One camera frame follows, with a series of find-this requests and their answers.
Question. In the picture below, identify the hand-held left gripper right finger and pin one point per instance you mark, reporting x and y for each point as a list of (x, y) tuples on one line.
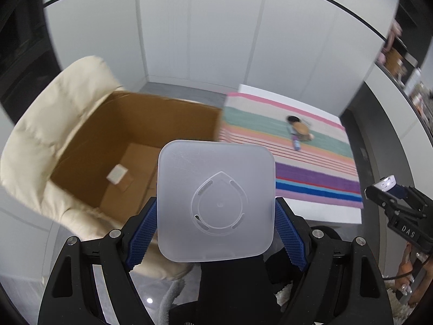
[(291, 237)]

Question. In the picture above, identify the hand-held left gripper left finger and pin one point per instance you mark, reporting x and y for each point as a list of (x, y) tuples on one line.
[(143, 237)]

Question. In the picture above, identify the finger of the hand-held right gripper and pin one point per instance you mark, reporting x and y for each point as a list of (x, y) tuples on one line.
[(380, 198), (401, 192)]

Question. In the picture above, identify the white paper slip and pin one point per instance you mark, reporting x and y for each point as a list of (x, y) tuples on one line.
[(117, 175)]

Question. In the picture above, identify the translucent square plastic lid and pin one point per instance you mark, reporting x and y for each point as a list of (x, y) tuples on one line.
[(216, 182)]

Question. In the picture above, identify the tan round lid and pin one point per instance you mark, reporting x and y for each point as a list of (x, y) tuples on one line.
[(300, 130)]

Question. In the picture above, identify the brown cardboard box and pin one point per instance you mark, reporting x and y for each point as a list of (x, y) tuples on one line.
[(101, 135)]

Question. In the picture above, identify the black round compact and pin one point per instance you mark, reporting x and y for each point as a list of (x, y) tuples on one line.
[(293, 119)]

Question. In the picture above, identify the person's right hand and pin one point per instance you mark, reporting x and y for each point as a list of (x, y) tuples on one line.
[(404, 270)]

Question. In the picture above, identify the striped colourful towel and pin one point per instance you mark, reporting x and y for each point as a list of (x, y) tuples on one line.
[(314, 179)]

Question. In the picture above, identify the small blue object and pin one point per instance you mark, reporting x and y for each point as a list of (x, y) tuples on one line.
[(296, 144)]

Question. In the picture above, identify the cardboard box on shelf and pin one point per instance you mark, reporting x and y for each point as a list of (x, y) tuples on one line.
[(396, 61)]

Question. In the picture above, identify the pink plush toy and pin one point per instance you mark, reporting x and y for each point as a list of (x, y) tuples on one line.
[(392, 34)]

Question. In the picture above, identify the cream padded chair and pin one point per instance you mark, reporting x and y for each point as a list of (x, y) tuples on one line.
[(50, 108)]

